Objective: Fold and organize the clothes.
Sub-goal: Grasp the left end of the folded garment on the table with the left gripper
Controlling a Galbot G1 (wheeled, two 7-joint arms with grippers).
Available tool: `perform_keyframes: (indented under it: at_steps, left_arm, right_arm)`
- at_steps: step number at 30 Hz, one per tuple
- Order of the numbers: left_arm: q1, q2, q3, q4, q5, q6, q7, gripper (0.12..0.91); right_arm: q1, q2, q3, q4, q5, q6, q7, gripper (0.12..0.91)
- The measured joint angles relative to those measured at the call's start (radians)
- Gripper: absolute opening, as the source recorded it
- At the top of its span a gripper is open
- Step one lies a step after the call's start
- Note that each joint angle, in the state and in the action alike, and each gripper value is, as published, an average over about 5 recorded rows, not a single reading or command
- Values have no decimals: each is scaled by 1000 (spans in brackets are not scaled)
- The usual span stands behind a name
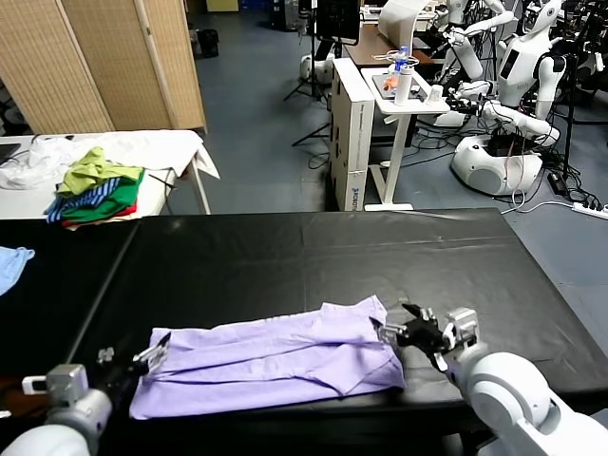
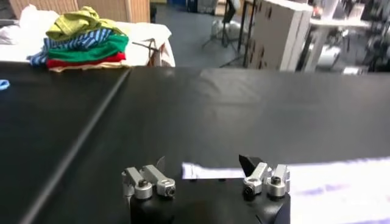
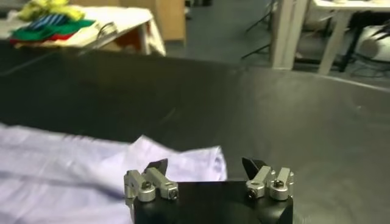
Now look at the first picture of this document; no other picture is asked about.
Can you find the grey laptop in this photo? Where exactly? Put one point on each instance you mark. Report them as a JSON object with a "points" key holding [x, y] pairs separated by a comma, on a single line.
{"points": [[382, 84]]}

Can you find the black monitor stand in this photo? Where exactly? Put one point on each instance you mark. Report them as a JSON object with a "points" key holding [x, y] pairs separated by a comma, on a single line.
{"points": [[311, 135]]}

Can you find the lavender t-shirt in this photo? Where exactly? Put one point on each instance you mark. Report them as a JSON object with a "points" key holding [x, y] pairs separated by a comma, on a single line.
{"points": [[266, 356]]}

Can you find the brown wooden desk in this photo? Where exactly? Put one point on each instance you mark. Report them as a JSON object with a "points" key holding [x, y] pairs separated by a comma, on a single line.
{"points": [[368, 47]]}

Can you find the white standing desk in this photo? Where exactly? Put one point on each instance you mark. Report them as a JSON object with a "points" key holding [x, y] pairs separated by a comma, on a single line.
{"points": [[404, 123]]}

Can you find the white robot with raised arm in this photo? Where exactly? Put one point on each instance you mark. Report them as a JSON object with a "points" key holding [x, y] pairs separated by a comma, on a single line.
{"points": [[468, 52]]}

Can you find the black laptop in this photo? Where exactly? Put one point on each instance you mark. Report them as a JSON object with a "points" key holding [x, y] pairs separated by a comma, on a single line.
{"points": [[8, 153]]}

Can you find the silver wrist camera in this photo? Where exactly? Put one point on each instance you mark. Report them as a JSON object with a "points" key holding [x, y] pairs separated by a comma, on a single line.
{"points": [[463, 325], [62, 380]]}

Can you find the black power adapter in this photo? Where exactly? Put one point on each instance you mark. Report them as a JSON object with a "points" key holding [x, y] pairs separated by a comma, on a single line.
{"points": [[556, 183]]}

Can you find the white curved shell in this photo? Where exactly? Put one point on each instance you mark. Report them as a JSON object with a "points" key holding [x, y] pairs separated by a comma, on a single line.
{"points": [[396, 21]]}

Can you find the black pole stand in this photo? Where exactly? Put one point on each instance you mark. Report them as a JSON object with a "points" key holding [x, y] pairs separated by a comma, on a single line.
{"points": [[571, 119]]}

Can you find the white tablecloth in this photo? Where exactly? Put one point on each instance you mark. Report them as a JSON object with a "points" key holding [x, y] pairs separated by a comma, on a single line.
{"points": [[157, 147]]}

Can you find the white tumbler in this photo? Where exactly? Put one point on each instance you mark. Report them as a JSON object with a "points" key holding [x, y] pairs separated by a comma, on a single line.
{"points": [[404, 88]]}

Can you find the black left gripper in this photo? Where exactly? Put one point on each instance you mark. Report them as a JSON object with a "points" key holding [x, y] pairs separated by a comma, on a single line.
{"points": [[119, 377]]}

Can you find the white table leg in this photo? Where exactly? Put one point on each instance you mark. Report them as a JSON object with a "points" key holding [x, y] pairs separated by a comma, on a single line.
{"points": [[202, 187]]}

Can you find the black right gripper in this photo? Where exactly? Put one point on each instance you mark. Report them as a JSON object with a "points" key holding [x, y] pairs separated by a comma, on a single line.
{"points": [[427, 337]]}

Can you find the tall white cardboard box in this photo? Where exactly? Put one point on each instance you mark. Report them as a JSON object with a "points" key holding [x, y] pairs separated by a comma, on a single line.
{"points": [[354, 142]]}

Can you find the bamboo folding screen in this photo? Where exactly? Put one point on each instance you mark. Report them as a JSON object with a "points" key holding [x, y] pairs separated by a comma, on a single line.
{"points": [[95, 62]]}

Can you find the lime green garment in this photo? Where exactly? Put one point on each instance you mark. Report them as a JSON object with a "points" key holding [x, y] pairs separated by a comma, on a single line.
{"points": [[88, 173]]}

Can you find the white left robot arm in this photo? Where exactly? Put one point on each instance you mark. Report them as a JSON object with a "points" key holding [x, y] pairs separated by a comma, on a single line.
{"points": [[57, 427]]}

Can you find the white humanoid robot with base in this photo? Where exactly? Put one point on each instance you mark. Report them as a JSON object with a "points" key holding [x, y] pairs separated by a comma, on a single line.
{"points": [[518, 62]]}

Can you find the pile of colourful clothes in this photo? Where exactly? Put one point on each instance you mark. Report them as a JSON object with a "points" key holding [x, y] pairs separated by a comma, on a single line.
{"points": [[121, 195]]}

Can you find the small orange object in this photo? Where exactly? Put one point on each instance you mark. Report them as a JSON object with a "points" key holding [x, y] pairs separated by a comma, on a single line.
{"points": [[391, 84]]}

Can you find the blue capped water bottle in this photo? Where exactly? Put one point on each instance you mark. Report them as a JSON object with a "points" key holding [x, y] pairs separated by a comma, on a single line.
{"points": [[402, 56]]}

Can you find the white power strip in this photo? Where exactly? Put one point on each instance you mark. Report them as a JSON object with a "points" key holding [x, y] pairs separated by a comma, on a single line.
{"points": [[591, 209]]}

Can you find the white crumpled cloth pile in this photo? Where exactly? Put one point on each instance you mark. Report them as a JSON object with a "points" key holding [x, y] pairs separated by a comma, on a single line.
{"points": [[45, 159]]}

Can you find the small black table cover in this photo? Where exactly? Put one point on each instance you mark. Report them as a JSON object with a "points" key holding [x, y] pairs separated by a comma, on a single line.
{"points": [[62, 294]]}

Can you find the black trash bin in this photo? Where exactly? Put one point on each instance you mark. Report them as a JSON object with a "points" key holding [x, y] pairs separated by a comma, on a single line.
{"points": [[208, 43]]}

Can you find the white paper cup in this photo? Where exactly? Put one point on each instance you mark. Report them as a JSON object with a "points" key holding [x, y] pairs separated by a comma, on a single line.
{"points": [[435, 95]]}

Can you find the blue striped garment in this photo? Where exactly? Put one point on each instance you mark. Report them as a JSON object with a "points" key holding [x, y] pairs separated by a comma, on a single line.
{"points": [[83, 199]]}

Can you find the large black table cover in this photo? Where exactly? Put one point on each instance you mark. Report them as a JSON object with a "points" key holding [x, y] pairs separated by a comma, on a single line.
{"points": [[475, 285]]}

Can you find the black monitor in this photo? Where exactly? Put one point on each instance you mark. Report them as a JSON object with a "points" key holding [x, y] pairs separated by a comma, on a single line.
{"points": [[337, 19]]}

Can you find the red garment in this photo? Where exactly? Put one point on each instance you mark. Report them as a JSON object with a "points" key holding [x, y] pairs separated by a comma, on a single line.
{"points": [[126, 211]]}

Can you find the black tripod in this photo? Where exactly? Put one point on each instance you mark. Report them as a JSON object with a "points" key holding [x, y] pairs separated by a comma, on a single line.
{"points": [[313, 71]]}

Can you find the light blue garment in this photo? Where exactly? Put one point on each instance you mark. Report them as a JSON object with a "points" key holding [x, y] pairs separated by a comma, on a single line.
{"points": [[12, 271]]}

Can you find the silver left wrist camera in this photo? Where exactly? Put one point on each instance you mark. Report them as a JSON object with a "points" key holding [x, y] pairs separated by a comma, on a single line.
{"points": [[62, 380]]}

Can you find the beige garment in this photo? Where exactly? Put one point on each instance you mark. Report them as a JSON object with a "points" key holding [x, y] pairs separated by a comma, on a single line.
{"points": [[102, 223]]}

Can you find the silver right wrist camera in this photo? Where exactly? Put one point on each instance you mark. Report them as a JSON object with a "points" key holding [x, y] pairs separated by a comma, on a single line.
{"points": [[463, 325]]}

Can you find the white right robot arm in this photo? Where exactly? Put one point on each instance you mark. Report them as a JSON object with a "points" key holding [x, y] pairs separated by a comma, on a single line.
{"points": [[508, 394]]}

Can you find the small white robot base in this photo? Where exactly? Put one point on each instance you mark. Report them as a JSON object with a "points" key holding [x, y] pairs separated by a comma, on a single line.
{"points": [[325, 70]]}

